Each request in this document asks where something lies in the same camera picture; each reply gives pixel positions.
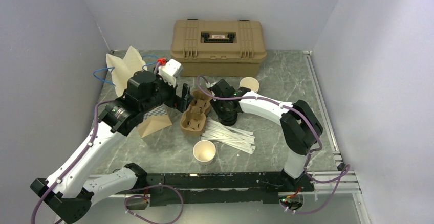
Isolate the paper bag with blue handles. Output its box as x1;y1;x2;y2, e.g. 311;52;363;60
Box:
92;46;165;138

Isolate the pile of wrapped straws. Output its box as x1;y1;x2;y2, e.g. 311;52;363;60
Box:
200;117;256;154

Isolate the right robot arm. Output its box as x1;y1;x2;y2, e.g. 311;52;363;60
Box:
206;79;323;191

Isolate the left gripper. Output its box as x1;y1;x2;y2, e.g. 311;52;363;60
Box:
141;66;194;114

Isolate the black cup lid stack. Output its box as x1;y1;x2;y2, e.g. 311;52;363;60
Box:
218;112;238;126

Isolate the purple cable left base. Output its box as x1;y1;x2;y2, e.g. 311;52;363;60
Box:
124;184;184;224

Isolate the brown pulp cup carrier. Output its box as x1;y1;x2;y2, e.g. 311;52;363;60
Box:
180;89;211;136

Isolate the white paper cup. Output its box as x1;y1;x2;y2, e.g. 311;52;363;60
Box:
192;140;216;165

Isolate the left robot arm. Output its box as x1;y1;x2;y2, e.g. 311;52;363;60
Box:
31;71;193;223

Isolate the aluminium side rail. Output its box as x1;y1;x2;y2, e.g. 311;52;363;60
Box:
302;51;361;194

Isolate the green paper cup stack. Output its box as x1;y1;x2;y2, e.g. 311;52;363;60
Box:
239;77;260;93

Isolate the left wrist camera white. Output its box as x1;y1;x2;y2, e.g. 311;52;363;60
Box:
158;59;183;87

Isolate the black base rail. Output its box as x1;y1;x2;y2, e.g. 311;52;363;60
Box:
147;171;314;207

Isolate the tan plastic toolbox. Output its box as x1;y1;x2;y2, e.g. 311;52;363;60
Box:
170;19;267;77

